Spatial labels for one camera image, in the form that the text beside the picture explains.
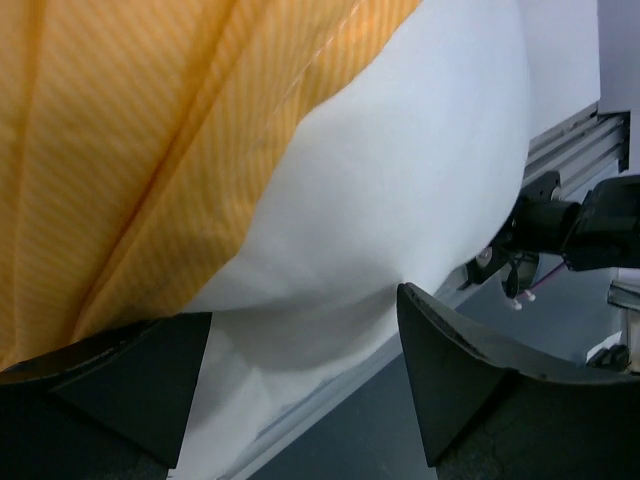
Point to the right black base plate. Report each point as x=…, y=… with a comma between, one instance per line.
x=500, y=251

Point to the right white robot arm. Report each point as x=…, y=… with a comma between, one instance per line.
x=602, y=231

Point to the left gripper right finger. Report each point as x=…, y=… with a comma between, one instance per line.
x=489, y=407

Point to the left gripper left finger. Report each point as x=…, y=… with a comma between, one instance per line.
x=113, y=406

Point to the white pillow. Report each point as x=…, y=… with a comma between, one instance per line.
x=404, y=175

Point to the orange Mickey Mouse pillowcase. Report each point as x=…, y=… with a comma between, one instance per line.
x=137, y=138

